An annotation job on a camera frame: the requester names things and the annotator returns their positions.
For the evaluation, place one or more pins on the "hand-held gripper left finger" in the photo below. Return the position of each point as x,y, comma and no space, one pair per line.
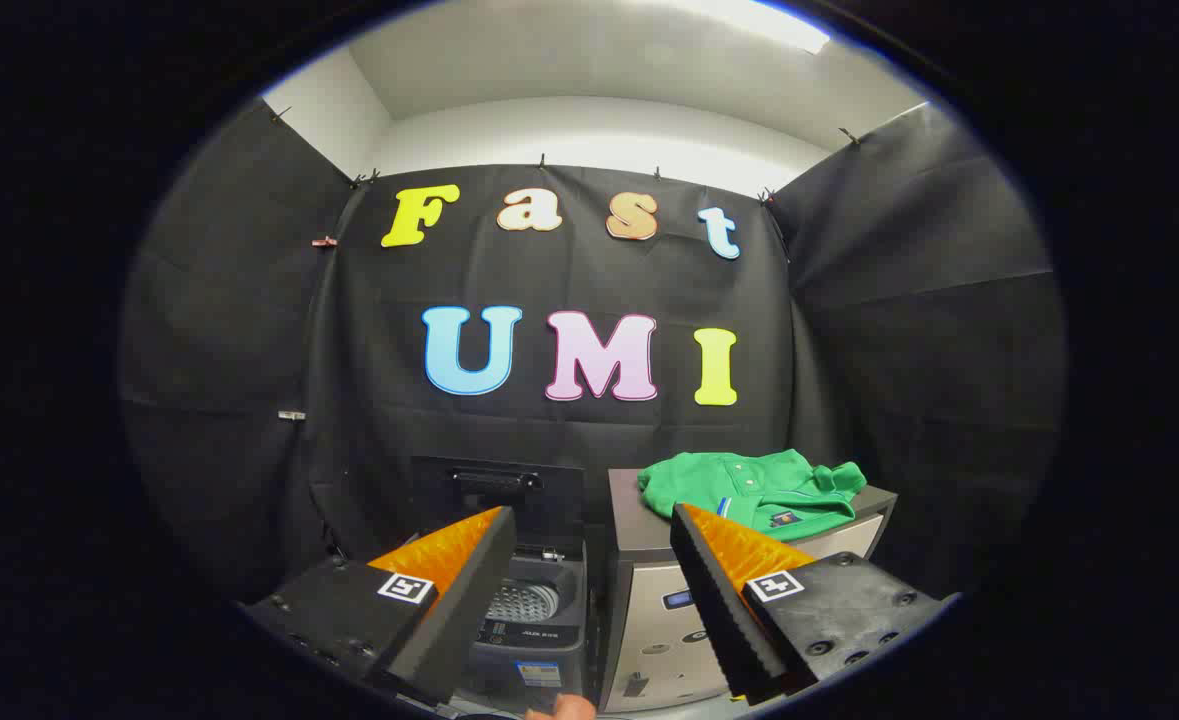
464,610

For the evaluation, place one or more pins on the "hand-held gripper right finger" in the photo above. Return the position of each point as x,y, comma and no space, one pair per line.
719,610

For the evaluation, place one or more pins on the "dark grey washing machine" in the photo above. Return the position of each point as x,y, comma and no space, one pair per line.
534,630

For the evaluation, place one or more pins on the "green polo shirt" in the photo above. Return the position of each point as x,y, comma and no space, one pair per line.
739,485

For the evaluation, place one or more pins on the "silver grey cabinet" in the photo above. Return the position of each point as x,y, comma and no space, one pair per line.
659,640

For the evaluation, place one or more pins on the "black backdrop cloth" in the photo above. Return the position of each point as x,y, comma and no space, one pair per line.
569,430

